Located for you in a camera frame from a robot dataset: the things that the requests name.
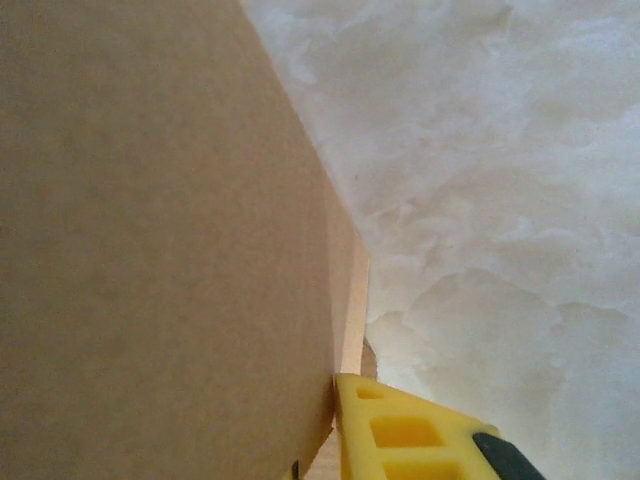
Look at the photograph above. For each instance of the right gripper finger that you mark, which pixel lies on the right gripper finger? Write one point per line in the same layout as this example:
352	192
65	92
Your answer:
400	435

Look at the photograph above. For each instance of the brown cardboard box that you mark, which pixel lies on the brown cardboard box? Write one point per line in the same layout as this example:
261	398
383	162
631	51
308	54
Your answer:
150	250

